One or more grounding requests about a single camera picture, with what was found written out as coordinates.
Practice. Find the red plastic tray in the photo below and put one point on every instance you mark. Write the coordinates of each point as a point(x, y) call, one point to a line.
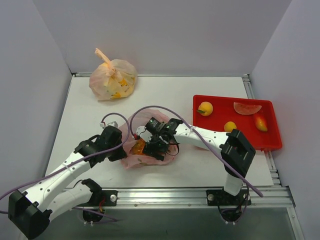
point(223, 112)

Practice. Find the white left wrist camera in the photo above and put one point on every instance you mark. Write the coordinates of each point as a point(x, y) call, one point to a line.
point(112, 124)

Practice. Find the orange toy pineapple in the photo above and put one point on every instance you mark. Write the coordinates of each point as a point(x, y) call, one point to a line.
point(138, 147)

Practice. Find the orange fruit with leaf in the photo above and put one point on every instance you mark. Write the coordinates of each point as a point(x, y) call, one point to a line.
point(205, 109)

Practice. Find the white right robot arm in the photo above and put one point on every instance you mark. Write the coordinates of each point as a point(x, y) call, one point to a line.
point(233, 148)

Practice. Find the pink plastic bag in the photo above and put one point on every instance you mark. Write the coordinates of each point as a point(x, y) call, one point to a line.
point(137, 161)

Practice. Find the aluminium front rail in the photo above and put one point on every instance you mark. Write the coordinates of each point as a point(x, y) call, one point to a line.
point(162, 198)

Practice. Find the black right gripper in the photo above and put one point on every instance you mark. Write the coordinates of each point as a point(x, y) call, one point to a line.
point(153, 146)

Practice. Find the small yellow lemon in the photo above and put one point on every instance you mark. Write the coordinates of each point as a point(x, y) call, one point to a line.
point(229, 126)

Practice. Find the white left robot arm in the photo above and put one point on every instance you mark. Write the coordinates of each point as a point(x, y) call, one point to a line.
point(32, 210)

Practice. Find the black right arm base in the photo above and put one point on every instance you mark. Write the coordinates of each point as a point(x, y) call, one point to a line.
point(231, 208)

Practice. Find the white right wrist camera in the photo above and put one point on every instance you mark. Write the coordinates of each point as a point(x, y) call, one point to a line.
point(142, 133)

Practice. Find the watermelon slice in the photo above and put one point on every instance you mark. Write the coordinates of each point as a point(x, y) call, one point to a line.
point(246, 109)

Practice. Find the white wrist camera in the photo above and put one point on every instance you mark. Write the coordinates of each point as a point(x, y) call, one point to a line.
point(142, 133)
point(112, 124)

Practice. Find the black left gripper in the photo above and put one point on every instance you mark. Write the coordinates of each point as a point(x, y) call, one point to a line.
point(119, 153)

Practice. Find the red yellow mango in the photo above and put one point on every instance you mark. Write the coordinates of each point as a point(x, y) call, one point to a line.
point(260, 122)

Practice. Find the orange plastic bag with fruit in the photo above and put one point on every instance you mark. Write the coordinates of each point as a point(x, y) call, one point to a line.
point(113, 79)

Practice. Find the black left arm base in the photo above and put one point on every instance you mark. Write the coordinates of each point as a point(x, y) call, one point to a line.
point(99, 200)

